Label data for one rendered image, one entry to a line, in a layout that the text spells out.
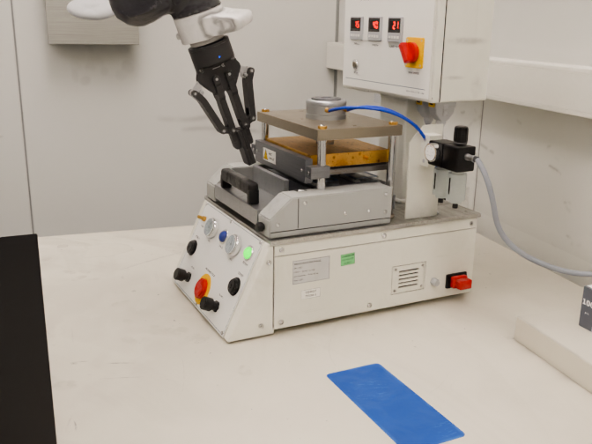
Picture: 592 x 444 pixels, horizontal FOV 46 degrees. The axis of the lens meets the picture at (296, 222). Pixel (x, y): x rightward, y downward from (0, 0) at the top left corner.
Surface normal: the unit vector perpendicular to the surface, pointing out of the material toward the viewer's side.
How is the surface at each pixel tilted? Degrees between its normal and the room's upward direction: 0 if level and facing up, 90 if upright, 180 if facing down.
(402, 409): 0
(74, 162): 90
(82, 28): 90
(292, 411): 0
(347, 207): 90
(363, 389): 0
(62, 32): 90
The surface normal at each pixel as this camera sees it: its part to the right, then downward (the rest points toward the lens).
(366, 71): -0.90, 0.11
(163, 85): 0.32, 0.27
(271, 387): 0.01, -0.96
